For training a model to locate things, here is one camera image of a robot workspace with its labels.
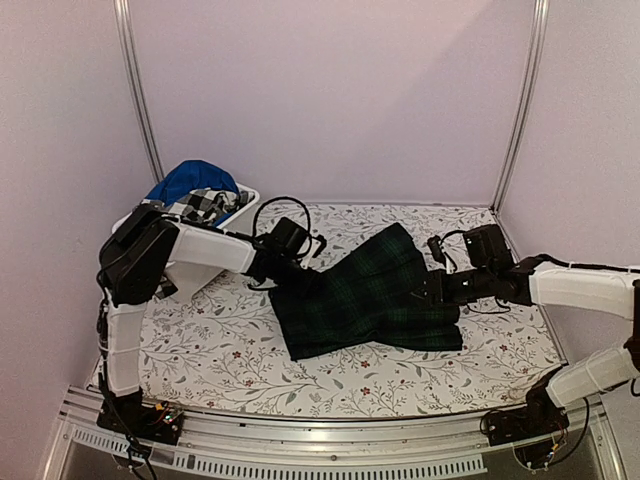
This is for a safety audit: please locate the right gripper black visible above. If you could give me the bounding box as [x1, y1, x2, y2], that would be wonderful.
[406, 265, 495, 308]

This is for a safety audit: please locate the green plaid pleated skirt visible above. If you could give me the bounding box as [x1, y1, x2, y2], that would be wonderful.
[269, 223, 463, 361]

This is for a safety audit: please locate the black white checkered shirt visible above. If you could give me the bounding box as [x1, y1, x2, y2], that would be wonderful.
[142, 187, 255, 226]

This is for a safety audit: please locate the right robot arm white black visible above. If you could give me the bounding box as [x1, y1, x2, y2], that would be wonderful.
[422, 224, 639, 436]

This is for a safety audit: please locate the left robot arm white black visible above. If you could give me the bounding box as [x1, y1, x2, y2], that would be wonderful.
[96, 204, 326, 434]

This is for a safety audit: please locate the white plastic laundry bin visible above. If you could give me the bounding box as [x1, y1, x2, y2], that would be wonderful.
[97, 204, 256, 305]

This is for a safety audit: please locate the floral patterned table mat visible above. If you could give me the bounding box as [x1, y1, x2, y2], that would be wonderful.
[122, 202, 561, 418]

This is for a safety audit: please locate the blue garment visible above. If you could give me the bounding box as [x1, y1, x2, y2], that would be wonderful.
[144, 160, 239, 206]

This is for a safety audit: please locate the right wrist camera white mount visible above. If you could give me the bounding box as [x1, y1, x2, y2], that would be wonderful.
[427, 235, 454, 274]

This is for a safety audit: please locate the black camera cable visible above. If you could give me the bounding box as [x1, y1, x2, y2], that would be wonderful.
[249, 196, 314, 241]

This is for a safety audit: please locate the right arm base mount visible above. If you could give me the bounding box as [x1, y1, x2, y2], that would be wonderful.
[479, 401, 569, 471]

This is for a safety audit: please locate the front aluminium rail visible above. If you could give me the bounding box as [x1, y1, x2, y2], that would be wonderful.
[42, 387, 631, 479]

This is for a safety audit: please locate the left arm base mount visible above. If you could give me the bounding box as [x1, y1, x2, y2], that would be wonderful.
[97, 391, 184, 446]

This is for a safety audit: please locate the right aluminium frame post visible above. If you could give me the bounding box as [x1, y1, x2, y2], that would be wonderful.
[490, 0, 550, 216]

